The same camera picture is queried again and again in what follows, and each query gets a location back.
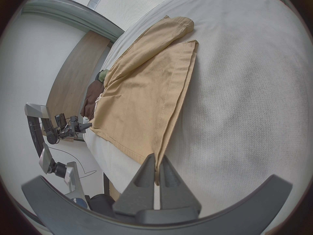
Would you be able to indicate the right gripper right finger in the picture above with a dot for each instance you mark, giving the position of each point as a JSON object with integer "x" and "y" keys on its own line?
{"x": 176, "y": 194}

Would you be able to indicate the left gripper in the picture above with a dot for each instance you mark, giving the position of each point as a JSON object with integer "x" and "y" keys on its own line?
{"x": 79, "y": 127}

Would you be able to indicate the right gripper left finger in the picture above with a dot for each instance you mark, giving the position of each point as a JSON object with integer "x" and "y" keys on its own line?
{"x": 139, "y": 192}

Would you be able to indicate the tan shorts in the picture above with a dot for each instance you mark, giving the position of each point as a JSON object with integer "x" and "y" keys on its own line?
{"x": 137, "y": 94}

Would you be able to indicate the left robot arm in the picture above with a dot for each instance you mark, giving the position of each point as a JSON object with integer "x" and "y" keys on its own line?
{"x": 36, "y": 110}

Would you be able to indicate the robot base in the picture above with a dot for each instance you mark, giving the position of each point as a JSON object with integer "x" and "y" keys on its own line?
{"x": 73, "y": 177}

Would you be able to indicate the bed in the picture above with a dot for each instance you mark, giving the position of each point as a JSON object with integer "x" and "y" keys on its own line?
{"x": 244, "y": 82}

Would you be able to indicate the brown garment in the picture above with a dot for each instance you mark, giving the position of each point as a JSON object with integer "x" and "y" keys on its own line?
{"x": 91, "y": 99}

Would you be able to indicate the green garment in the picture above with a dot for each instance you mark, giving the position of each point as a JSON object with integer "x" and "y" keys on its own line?
{"x": 104, "y": 75}

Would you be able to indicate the grey-green curtain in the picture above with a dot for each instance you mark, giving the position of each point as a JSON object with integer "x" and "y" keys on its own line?
{"x": 73, "y": 16}

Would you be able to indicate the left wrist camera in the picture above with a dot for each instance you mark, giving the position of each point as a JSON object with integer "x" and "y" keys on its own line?
{"x": 74, "y": 119}

